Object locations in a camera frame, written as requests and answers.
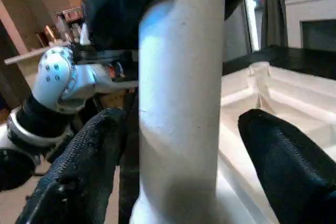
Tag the grey curtain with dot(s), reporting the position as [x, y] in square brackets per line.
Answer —
[275, 9]

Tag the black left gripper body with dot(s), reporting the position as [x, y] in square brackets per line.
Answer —
[105, 55]

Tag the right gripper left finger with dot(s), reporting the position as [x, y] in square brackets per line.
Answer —
[79, 177]

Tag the white plastic table leg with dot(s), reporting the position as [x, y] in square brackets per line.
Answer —
[181, 103]

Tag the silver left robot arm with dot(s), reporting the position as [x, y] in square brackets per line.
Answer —
[52, 93]

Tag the white plastic table top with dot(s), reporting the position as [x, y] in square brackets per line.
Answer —
[278, 103]

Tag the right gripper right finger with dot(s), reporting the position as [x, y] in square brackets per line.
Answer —
[294, 171]

